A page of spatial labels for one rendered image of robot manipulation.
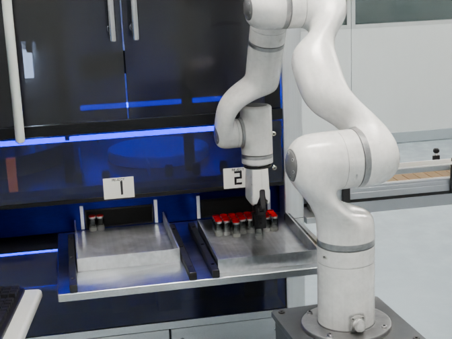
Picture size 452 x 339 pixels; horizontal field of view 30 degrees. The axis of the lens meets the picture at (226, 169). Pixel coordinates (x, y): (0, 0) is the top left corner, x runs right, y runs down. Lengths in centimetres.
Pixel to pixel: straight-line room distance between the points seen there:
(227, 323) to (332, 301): 83
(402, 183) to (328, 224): 101
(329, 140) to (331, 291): 32
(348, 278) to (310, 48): 49
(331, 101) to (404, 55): 578
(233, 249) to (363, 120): 66
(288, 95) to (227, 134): 31
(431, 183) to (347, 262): 104
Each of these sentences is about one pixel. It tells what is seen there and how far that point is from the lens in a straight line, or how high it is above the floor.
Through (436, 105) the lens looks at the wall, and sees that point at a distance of 770.
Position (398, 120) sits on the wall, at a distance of 759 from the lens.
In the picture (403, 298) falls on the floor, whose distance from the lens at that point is 422.
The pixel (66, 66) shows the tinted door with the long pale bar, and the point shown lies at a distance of 232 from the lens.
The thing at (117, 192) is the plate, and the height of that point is 101.
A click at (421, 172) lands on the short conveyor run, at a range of 282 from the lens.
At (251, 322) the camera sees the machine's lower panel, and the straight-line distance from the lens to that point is 257.
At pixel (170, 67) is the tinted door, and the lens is 234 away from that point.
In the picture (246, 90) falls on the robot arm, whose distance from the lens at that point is 213.
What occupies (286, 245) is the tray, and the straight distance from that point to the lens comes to 226.
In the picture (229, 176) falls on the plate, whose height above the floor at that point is 103.
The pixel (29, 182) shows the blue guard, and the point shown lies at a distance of 237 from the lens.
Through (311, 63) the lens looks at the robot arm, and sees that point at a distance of 178.
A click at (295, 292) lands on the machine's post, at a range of 257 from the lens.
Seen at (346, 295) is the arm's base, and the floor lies 95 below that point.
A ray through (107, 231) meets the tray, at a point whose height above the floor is 88.
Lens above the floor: 162
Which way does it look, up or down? 14 degrees down
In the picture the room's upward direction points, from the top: 2 degrees counter-clockwise
